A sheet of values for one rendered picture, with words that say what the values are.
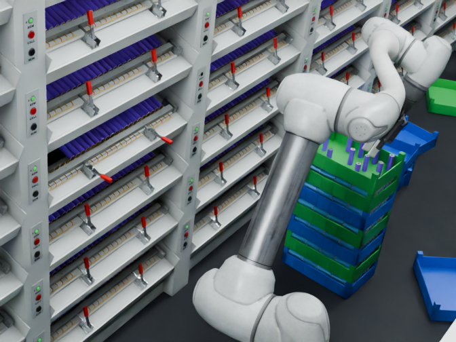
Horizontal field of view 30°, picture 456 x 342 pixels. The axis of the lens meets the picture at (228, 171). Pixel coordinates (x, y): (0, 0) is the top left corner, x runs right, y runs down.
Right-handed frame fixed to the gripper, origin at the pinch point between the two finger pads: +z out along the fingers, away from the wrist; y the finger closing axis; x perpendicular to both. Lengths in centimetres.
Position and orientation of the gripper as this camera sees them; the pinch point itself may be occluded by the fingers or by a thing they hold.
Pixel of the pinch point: (373, 144)
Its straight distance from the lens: 291.6
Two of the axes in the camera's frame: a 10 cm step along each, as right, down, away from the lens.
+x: -8.0, -2.4, -5.5
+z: -4.9, 8.0, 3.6
